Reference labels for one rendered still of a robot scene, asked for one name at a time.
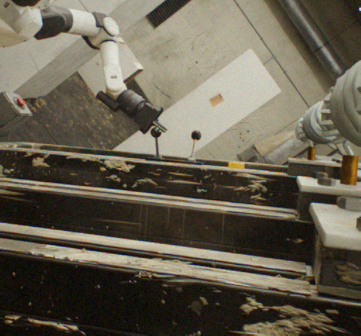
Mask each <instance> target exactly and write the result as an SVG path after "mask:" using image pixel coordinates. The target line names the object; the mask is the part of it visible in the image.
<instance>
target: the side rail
mask: <svg viewBox="0 0 361 336"><path fill-rule="evenodd" d="M41 147H42V150H46V151H62V152H69V153H78V154H93V155H101V156H116V157H124V158H139V159H145V158H146V157H154V155H156V154H148V153H140V152H131V151H116V150H108V149H92V148H84V147H67V146H59V145H51V144H42V145H41ZM160 155H161V156H162V158H169V159H177V160H185V161H187V160H188V159H189V158H191V157H188V156H172V155H164V154H160ZM194 158H195V159H196V161H201V162H204V166H217V167H225V168H228V164H229V162H238V163H245V169H248V170H263V171H268V172H273V173H286V174H288V166H277V165H268V163H253V162H244V161H228V160H220V159H211V158H196V157H194Z"/></svg>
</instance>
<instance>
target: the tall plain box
mask: <svg viewBox="0 0 361 336"><path fill-rule="evenodd" d="M163 2H165V0H56V1H54V2H53V3H52V5H55V6H59V7H63V8H69V9H73V10H77V11H84V12H87V13H92V12H98V13H104V14H106V15H108V16H109V17H110V18H112V19H113V20H114V21H115V22H116V23H117V25H118V34H117V35H116V38H119V37H120V36H121V35H122V34H123V33H125V32H126V31H127V30H129V29H130V28H131V27H133V26H134V24H136V23H137V22H138V21H140V20H141V19H142V18H144V17H145V16H146V15H147V14H148V13H150V12H151V11H153V10H154V9H155V8H156V7H157V6H159V5H161V4H162V3H163ZM99 52H100V50H98V49H92V48H90V47H89V46H88V45H87V43H86V42H85V40H84V39H83V38H82V36H80V35H70V34H66V33H61V34H60V35H58V36H56V37H52V38H48V39H42V40H38V41H37V40H36V39H35V38H34V37H33V38H32V39H31V40H29V41H26V42H23V43H20V44H17V45H14V46H10V47H0V93H1V92H10V93H15V94H19V95H20V96H21V98H22V99H29V98H36V97H41V96H45V95H47V94H48V93H49V92H51V91H52V90H53V89H55V88H56V87H58V86H59V85H60V84H61V83H62V82H63V81H64V80H65V79H66V78H67V77H69V76H70V75H72V74H73V73H74V72H75V71H77V70H78V69H80V68H81V67H82V66H84V65H85V64H86V63H87V62H88V61H90V60H91V59H92V58H94V57H95V56H96V55H97V54H98V53H99Z"/></svg>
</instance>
